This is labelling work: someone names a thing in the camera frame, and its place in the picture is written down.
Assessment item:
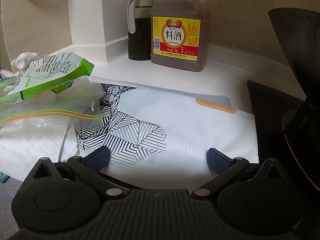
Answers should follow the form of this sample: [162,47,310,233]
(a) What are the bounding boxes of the grey cloth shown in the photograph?
[0,178,28,221]

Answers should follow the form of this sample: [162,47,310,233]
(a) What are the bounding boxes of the black round pan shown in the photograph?
[282,104,320,198]

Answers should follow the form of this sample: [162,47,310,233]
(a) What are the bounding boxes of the green and white refill pouch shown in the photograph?
[11,52,96,103]

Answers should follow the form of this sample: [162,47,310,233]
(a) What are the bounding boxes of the white geometric print bag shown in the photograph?
[59,81,259,190]

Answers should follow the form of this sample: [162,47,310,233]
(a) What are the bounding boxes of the dark sauce dispenser bottle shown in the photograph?
[127,0,157,61]

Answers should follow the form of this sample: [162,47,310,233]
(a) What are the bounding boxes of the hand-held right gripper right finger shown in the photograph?
[192,148,284,198]

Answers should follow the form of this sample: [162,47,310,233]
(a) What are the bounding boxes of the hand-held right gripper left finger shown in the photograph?
[32,146,126,199]

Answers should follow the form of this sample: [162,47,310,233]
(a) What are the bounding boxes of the green printed packet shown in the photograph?
[0,76,18,91]

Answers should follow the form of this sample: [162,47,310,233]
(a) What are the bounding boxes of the white paper towel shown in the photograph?
[0,95,101,181]

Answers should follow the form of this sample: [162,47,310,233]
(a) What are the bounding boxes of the brown cooking wine jug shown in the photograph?
[150,0,212,72]

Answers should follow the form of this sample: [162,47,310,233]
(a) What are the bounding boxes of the black wooden board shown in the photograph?
[268,8,320,111]

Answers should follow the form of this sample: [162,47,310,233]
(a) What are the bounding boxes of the clear zip bag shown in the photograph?
[0,76,108,131]

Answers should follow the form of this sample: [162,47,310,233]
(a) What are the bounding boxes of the black cooktop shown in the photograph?
[247,79,311,166]

